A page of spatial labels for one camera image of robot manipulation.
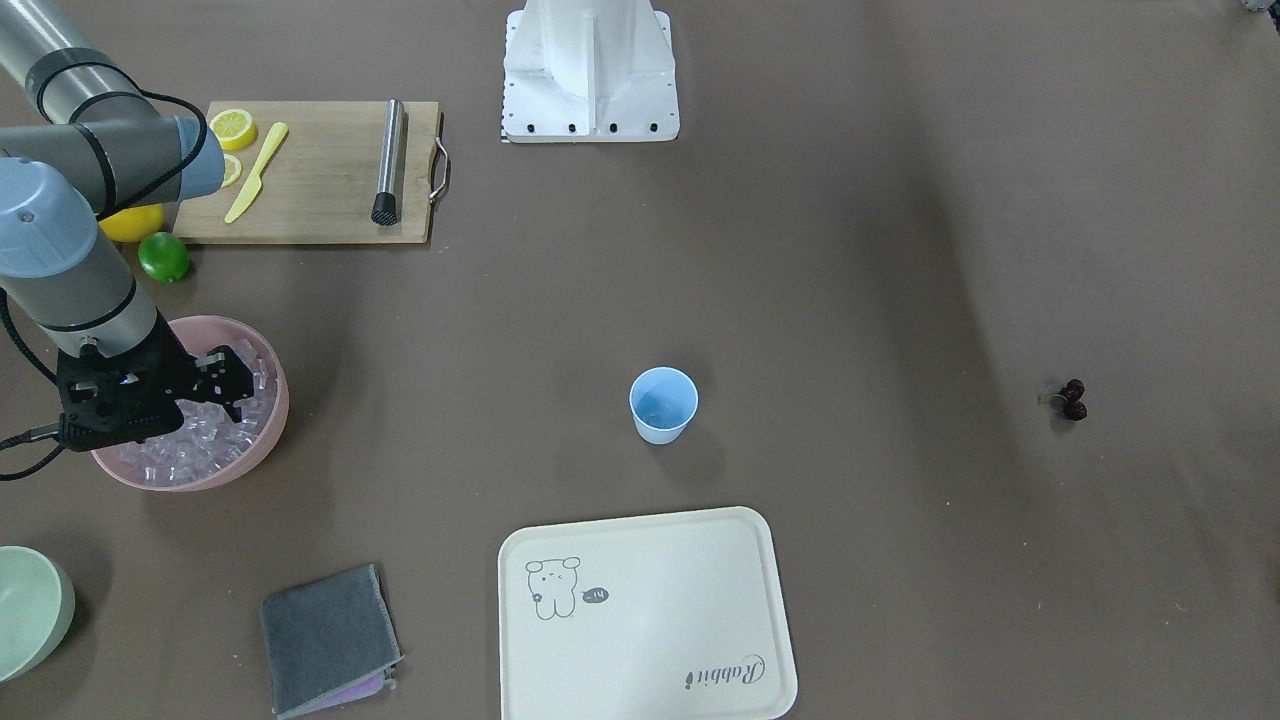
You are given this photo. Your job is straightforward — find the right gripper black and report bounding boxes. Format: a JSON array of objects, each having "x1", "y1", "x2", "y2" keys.
[{"x1": 55, "y1": 318, "x2": 253, "y2": 451}]

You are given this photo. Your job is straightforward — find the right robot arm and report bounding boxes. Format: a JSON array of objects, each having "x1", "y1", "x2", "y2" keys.
[{"x1": 1, "y1": 1, "x2": 253, "y2": 452}]

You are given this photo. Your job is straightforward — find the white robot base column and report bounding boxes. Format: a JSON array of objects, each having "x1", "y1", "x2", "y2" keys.
[{"x1": 500, "y1": 1, "x2": 681, "y2": 143}]

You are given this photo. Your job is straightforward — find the clear ice cubes pile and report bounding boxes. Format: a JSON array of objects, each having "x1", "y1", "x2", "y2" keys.
[{"x1": 105, "y1": 337, "x2": 278, "y2": 488}]

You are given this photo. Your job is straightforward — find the light blue plastic cup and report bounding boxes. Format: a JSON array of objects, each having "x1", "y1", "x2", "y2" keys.
[{"x1": 628, "y1": 366, "x2": 700, "y2": 445}]

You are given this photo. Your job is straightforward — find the dark cherries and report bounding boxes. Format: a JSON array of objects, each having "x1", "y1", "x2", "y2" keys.
[{"x1": 1037, "y1": 378, "x2": 1088, "y2": 421}]

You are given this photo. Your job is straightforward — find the pink bowl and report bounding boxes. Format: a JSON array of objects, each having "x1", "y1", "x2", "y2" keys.
[{"x1": 90, "y1": 315, "x2": 291, "y2": 492}]

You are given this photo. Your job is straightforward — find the green lime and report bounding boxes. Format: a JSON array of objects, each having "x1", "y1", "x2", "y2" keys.
[{"x1": 137, "y1": 232, "x2": 192, "y2": 283}]

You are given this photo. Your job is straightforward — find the yellow lemon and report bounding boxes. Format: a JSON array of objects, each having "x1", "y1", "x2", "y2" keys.
[{"x1": 99, "y1": 204, "x2": 166, "y2": 243}]

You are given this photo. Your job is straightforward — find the mint green bowl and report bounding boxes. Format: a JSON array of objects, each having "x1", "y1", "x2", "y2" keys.
[{"x1": 1, "y1": 546, "x2": 76, "y2": 683}]

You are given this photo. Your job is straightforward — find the yellow plastic knife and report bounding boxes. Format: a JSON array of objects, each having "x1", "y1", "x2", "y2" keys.
[{"x1": 223, "y1": 122, "x2": 291, "y2": 224}]

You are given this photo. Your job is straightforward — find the lemon slice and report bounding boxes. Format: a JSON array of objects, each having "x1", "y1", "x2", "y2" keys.
[
  {"x1": 207, "y1": 108, "x2": 259, "y2": 152},
  {"x1": 220, "y1": 152, "x2": 243, "y2": 190}
]

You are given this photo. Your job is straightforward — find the wooden cutting board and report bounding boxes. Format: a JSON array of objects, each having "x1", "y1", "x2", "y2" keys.
[{"x1": 174, "y1": 100, "x2": 447, "y2": 245}]

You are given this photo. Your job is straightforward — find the grey folded cloth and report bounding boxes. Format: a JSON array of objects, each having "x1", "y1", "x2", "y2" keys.
[{"x1": 260, "y1": 562, "x2": 403, "y2": 719}]

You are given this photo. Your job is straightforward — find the metal muddler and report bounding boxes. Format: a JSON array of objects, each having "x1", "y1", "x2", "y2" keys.
[{"x1": 370, "y1": 97, "x2": 407, "y2": 227}]

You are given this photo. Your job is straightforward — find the cream plastic tray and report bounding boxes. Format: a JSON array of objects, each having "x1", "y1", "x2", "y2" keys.
[{"x1": 497, "y1": 506, "x2": 797, "y2": 719}]

